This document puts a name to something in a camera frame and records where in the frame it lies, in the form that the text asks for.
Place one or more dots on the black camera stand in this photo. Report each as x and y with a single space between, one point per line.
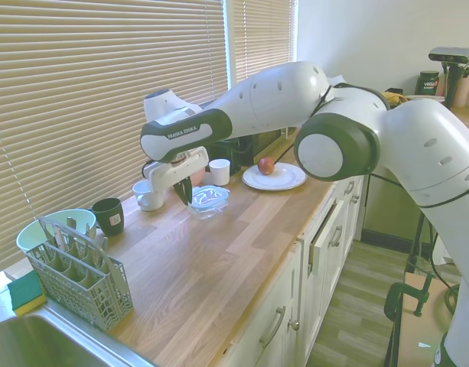
453 84

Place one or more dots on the dark appliance front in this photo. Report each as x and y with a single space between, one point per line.
387 206

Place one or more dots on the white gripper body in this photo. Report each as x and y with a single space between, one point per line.
180 172

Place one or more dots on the round metal cabinet knob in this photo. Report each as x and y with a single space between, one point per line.
355 199
294 325

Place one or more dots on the white dinner plate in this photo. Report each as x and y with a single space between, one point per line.
284 177

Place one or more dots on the yellow green sponge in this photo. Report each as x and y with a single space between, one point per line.
25 294

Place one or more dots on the black plastic cup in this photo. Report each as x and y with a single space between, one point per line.
109 218

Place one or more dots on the white kitchen cabinet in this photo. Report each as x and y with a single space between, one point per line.
295 286

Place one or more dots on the black metal clamp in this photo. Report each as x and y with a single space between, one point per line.
393 302

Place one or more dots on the dark green supplement tub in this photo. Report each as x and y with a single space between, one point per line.
427 82

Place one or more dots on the clear plastic food container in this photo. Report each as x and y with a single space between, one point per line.
209 214

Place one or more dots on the clear lid with teal seal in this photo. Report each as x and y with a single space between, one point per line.
211 197

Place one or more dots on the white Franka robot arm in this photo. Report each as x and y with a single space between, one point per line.
429 153

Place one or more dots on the grey stereo camera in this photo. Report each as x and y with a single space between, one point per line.
452 54

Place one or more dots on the grey plastic cutlery basket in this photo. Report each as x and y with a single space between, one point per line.
85 294

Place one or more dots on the yellow bananas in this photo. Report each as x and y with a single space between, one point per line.
394 96

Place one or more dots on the stainless steel double sink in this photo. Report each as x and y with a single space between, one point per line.
46 344

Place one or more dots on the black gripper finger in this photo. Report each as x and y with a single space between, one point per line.
181 193
190 191

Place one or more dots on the white ceramic mug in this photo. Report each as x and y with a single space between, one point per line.
152 200
220 176

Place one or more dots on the mint green bowl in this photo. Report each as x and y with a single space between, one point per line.
27 239

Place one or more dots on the red apple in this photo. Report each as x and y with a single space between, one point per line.
266 166

